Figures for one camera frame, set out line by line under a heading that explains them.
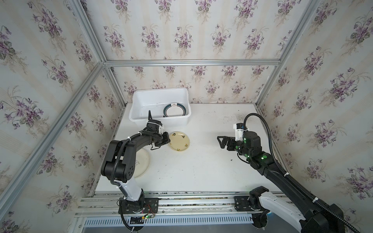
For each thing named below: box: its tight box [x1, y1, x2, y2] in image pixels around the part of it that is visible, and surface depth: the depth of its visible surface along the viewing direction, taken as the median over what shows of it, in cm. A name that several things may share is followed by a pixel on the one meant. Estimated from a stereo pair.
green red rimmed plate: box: [163, 102, 187, 117], surface depth 112 cm
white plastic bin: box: [128, 87, 192, 128], surface depth 116 cm
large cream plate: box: [134, 148, 151, 178], surface depth 91 cm
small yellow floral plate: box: [169, 131, 190, 152], surface depth 98 cm
